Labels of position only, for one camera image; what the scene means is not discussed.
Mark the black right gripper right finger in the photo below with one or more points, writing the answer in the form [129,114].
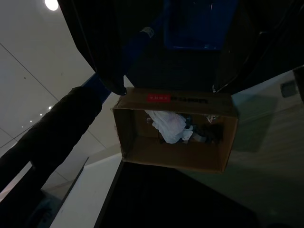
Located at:
[240,47]

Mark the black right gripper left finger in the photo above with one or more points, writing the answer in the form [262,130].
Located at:
[99,47]

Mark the black crumpled trash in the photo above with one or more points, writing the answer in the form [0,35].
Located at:
[210,133]

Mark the brown cardboard box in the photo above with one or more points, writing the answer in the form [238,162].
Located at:
[175,159]

